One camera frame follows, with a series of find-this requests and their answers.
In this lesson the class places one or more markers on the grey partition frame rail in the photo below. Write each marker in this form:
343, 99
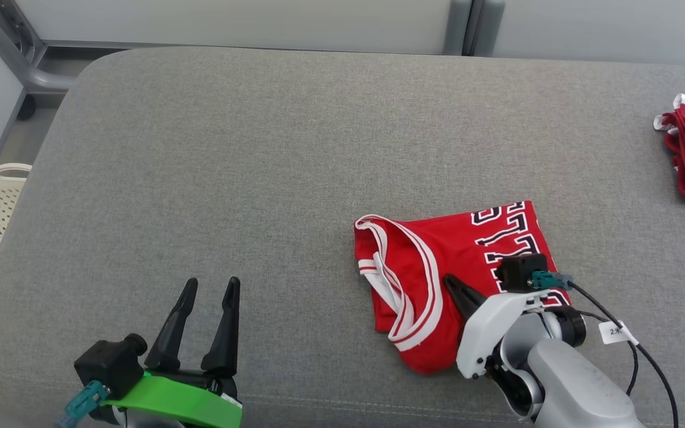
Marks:
39, 78

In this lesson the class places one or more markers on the black caster wheel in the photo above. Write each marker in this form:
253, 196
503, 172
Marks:
26, 107

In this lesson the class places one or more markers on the red lettered basketball jersey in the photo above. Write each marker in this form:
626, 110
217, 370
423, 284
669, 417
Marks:
461, 249

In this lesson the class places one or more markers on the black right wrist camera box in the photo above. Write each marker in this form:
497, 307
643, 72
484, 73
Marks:
521, 272

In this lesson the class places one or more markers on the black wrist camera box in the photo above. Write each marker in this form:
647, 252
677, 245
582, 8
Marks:
107, 365
521, 272

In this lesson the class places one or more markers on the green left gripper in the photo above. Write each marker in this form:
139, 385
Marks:
182, 401

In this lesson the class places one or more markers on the grey fabric sofa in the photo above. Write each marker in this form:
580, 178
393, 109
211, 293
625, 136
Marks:
259, 178

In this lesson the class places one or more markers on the grey double partition post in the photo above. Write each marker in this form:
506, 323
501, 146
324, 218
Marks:
458, 27

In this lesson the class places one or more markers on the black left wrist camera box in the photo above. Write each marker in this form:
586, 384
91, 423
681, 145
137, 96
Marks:
107, 365

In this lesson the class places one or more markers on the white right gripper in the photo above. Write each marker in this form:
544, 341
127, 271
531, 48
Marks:
485, 333

